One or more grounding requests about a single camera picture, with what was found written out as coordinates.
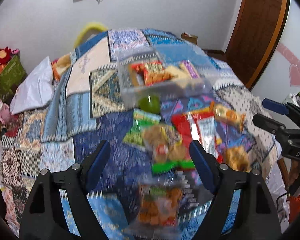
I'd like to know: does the brown cracker snack pack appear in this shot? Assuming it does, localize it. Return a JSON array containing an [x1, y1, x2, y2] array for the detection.
[[165, 65, 190, 79]]

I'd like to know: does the gold biscuit pack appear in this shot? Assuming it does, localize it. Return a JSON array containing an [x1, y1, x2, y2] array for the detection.
[[128, 66, 144, 87]]

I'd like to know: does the orange sleeve forearm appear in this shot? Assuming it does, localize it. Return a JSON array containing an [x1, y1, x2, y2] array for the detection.
[[288, 195, 300, 224]]

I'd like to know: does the orange wrapped cake snack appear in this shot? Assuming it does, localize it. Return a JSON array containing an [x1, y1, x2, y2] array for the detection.
[[210, 102, 245, 132]]

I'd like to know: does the red white snack packet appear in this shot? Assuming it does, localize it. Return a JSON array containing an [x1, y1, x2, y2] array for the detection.
[[171, 111, 223, 163]]

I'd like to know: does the purple wrapped snack bar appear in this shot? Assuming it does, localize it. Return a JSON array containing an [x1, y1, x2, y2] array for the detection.
[[180, 61, 200, 79]]

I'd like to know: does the orange fried snack bag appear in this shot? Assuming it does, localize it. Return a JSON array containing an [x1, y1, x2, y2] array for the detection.
[[137, 184, 183, 226]]

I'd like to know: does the brown wooden door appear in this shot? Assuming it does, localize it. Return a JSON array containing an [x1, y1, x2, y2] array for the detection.
[[225, 0, 290, 89]]

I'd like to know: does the brown cardboard box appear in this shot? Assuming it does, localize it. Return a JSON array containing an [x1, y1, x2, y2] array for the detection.
[[180, 32, 198, 45]]

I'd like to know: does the pink plush toy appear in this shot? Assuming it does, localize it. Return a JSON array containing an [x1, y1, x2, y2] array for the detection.
[[0, 99, 11, 125]]

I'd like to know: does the green jelly cup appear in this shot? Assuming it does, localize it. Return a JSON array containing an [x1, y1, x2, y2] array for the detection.
[[138, 95, 160, 114]]

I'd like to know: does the patchwork blue bed quilt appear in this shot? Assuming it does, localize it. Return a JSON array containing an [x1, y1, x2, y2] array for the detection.
[[0, 29, 280, 239]]

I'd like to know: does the green snack packet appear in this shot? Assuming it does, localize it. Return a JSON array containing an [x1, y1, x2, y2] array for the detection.
[[123, 108, 161, 146]]

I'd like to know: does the white pillow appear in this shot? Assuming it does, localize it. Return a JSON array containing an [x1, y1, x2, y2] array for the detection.
[[10, 56, 55, 115]]

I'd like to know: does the clear plastic storage bin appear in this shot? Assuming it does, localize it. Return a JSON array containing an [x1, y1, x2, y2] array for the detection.
[[115, 44, 213, 108]]

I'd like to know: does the green gift box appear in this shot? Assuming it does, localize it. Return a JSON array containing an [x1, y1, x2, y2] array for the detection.
[[0, 55, 27, 103]]

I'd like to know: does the yellow curved tube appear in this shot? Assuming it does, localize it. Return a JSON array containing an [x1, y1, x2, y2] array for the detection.
[[73, 22, 108, 48]]

